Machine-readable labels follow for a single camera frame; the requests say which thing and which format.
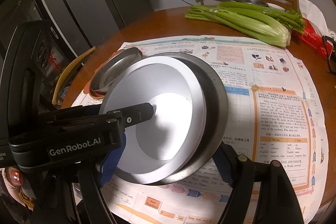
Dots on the white bowl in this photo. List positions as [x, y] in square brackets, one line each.
[162, 145]

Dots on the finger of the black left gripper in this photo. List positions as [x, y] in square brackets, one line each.
[131, 115]

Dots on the green celery bunch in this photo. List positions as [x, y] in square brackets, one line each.
[267, 24]

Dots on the small stainless steel dish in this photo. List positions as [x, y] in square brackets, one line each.
[114, 67]

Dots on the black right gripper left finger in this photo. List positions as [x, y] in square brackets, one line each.
[110, 162]

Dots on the yellow shell-shaped plate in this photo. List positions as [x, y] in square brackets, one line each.
[67, 73]

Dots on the dark round metal plate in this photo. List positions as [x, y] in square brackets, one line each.
[216, 117]

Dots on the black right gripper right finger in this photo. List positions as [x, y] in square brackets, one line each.
[236, 170]

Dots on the red packet on table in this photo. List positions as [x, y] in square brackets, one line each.
[322, 45]

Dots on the hand with red nails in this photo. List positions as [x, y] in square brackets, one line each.
[17, 197]

